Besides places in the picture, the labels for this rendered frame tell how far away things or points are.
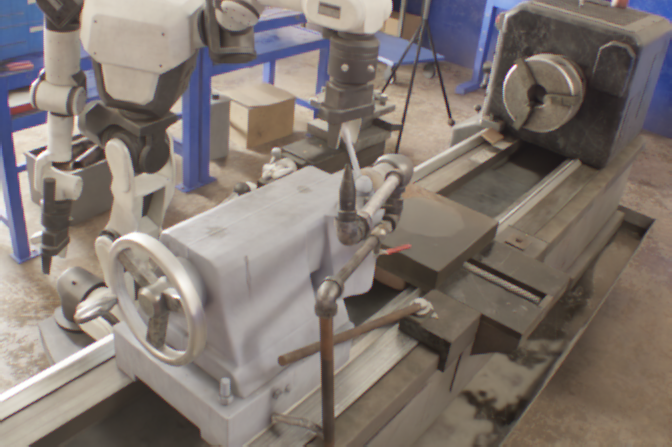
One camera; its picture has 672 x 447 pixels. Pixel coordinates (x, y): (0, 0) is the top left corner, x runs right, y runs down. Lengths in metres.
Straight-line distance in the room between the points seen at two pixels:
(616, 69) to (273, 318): 1.53
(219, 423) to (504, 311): 0.70
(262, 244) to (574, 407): 1.81
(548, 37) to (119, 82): 1.46
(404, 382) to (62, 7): 1.15
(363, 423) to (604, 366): 1.80
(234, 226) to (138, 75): 0.62
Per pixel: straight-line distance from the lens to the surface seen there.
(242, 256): 1.02
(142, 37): 1.54
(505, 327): 1.44
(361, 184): 1.21
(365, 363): 1.32
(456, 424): 1.85
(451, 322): 1.40
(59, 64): 1.74
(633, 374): 2.92
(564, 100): 2.16
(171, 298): 0.99
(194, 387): 1.11
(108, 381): 1.28
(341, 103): 1.16
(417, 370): 1.34
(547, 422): 2.54
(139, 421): 1.35
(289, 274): 1.12
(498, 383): 2.01
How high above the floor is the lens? 1.74
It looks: 30 degrees down
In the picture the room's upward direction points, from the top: 7 degrees clockwise
